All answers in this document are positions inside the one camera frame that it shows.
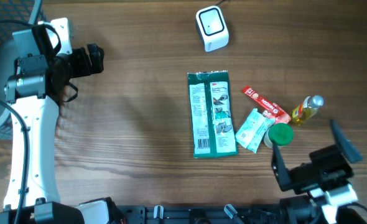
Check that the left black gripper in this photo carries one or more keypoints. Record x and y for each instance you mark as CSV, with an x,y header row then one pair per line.
x,y
82,68

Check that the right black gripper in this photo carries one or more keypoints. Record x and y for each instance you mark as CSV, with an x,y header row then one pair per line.
x,y
328,165

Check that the green lidded jar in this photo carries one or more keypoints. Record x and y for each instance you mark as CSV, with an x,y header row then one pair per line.
x,y
281,134

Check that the yellow oil bottle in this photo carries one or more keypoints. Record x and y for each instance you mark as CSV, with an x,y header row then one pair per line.
x,y
307,109

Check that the red stick sachet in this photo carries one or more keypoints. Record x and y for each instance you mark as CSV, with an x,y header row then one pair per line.
x,y
271,110

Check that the teal pack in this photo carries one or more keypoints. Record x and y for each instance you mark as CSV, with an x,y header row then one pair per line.
x,y
253,130

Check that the green 3M package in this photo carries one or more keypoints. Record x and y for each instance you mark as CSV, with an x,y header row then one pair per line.
x,y
212,126

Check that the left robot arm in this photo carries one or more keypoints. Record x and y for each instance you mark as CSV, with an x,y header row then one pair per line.
x,y
33,94

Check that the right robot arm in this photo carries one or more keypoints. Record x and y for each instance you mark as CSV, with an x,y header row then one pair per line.
x,y
345,214

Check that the white barcode scanner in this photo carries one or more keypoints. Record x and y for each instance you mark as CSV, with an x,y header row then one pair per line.
x,y
212,28

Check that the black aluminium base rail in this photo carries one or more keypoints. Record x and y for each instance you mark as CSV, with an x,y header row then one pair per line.
x,y
268,213

